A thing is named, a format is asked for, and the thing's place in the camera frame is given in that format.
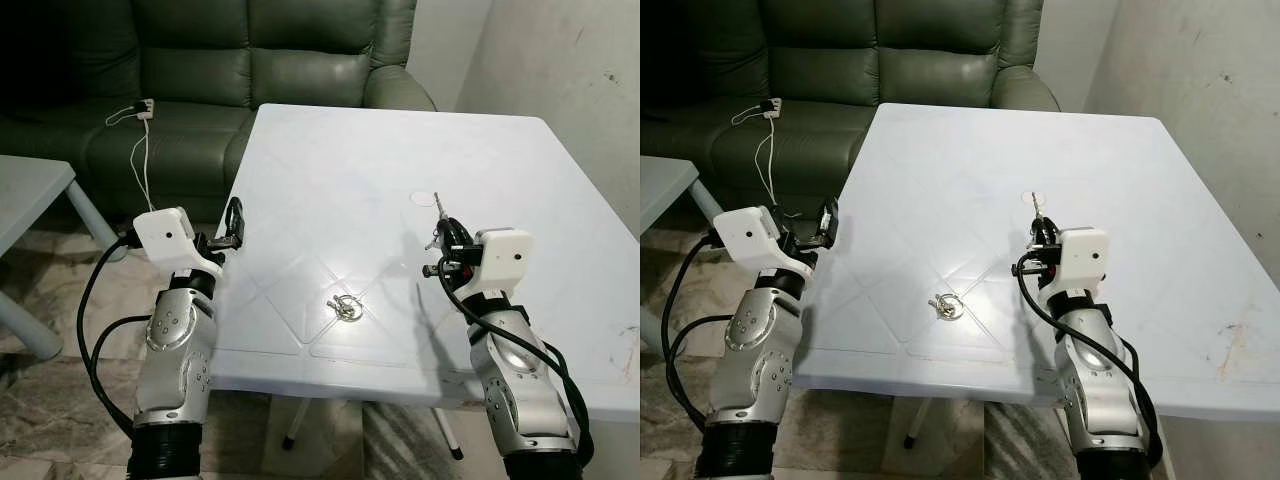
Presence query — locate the white plastic table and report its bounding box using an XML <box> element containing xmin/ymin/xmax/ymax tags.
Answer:
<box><xmin>793</xmin><ymin>103</ymin><xmax>1280</xmax><ymax>451</ymax></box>
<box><xmin>207</xmin><ymin>103</ymin><xmax>641</xmax><ymax>461</ymax></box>

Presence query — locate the grey side table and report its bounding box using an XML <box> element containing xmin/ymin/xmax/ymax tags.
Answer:
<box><xmin>0</xmin><ymin>155</ymin><xmax>126</xmax><ymax>361</ymax></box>
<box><xmin>640</xmin><ymin>155</ymin><xmax>726</xmax><ymax>351</ymax></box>

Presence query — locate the dark green leather sofa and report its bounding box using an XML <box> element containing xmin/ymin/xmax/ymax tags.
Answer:
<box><xmin>0</xmin><ymin>0</ymin><xmax>438</xmax><ymax>226</ymax></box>
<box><xmin>640</xmin><ymin>0</ymin><xmax>1061</xmax><ymax>216</ymax></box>

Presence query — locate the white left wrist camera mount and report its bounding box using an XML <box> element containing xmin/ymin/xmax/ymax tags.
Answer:
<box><xmin>713</xmin><ymin>205</ymin><xmax>813</xmax><ymax>281</ymax></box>
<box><xmin>133</xmin><ymin>207</ymin><xmax>227</xmax><ymax>278</ymax></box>

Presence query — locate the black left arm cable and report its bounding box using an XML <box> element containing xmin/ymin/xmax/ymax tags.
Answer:
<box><xmin>660</xmin><ymin>232</ymin><xmax>733</xmax><ymax>431</ymax></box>
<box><xmin>77</xmin><ymin>232</ymin><xmax>151</xmax><ymax>441</ymax></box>

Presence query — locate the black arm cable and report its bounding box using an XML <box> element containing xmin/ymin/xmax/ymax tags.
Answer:
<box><xmin>77</xmin><ymin>232</ymin><xmax>151</xmax><ymax>441</ymax></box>
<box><xmin>660</xmin><ymin>232</ymin><xmax>733</xmax><ymax>431</ymax></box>
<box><xmin>437</xmin><ymin>262</ymin><xmax>593</xmax><ymax>466</ymax></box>
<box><xmin>1015</xmin><ymin>262</ymin><xmax>1167</xmax><ymax>466</ymax></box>

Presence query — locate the white charging cable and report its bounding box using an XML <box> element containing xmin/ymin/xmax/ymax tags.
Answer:
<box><xmin>105</xmin><ymin>100</ymin><xmax>158</xmax><ymax>213</ymax></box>
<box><xmin>730</xmin><ymin>100</ymin><xmax>784</xmax><ymax>206</ymax></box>

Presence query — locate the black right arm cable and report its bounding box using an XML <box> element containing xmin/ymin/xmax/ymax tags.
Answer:
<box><xmin>1015</xmin><ymin>262</ymin><xmax>1167</xmax><ymax>466</ymax></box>
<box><xmin>437</xmin><ymin>262</ymin><xmax>593</xmax><ymax>466</ymax></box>

